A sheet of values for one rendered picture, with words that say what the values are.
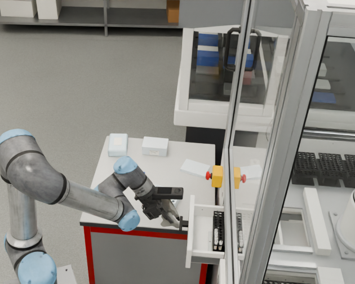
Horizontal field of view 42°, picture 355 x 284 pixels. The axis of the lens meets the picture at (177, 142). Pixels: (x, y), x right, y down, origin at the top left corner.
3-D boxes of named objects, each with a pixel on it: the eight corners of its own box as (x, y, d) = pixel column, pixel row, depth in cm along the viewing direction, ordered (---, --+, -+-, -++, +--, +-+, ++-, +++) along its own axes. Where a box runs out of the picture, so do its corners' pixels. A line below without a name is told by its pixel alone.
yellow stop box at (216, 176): (209, 187, 208) (211, 174, 204) (209, 176, 214) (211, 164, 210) (221, 187, 208) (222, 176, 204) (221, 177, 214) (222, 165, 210)
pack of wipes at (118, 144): (127, 157, 235) (126, 150, 232) (107, 157, 234) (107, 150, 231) (128, 139, 246) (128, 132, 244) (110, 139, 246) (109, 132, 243)
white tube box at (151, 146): (141, 154, 237) (141, 146, 234) (143, 144, 244) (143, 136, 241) (166, 156, 236) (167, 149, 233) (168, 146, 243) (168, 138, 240)
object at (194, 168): (180, 171, 228) (180, 168, 227) (186, 160, 235) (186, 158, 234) (204, 178, 225) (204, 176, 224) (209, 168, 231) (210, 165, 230)
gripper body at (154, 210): (152, 207, 182) (135, 187, 177) (171, 200, 179) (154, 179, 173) (151, 222, 176) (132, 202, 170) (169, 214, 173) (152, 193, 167)
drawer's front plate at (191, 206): (185, 268, 175) (187, 249, 168) (189, 212, 198) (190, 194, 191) (190, 269, 175) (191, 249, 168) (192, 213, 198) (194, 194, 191)
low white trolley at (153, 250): (90, 321, 245) (79, 221, 199) (111, 232, 294) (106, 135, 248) (200, 331, 243) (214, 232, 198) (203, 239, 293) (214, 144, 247)
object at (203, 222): (190, 262, 175) (191, 252, 171) (192, 213, 196) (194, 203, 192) (297, 271, 174) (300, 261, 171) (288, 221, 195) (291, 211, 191)
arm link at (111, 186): (99, 209, 158) (124, 188, 159) (85, 188, 165) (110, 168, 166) (110, 218, 164) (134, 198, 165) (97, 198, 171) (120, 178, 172)
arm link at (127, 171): (107, 165, 167) (126, 150, 168) (125, 185, 173) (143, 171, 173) (113, 174, 161) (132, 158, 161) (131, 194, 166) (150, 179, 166)
